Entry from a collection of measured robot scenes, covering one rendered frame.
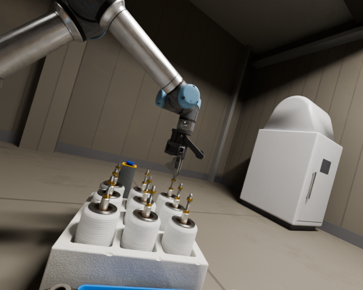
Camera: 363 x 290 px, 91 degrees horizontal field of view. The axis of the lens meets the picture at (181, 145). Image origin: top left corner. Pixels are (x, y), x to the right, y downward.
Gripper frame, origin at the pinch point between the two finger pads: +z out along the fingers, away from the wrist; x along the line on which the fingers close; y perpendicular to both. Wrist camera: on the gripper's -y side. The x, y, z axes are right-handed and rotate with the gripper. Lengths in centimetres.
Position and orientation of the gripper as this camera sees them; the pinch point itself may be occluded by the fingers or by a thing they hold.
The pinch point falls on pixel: (176, 176)
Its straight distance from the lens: 78.5
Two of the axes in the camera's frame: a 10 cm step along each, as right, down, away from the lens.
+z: -2.8, 9.6, -0.2
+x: -2.1, -0.8, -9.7
